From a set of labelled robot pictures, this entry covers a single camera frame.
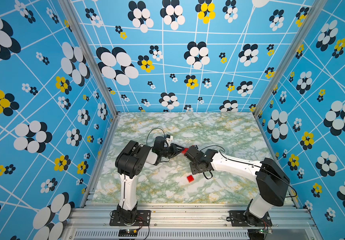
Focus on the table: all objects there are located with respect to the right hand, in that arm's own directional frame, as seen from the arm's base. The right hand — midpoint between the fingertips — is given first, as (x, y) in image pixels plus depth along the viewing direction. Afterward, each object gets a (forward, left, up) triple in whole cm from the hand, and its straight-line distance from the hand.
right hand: (197, 167), depth 86 cm
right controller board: (-31, -26, -5) cm, 41 cm away
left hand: (+13, +7, 0) cm, 14 cm away
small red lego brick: (-6, +4, -3) cm, 8 cm away
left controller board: (-31, +36, -7) cm, 48 cm away
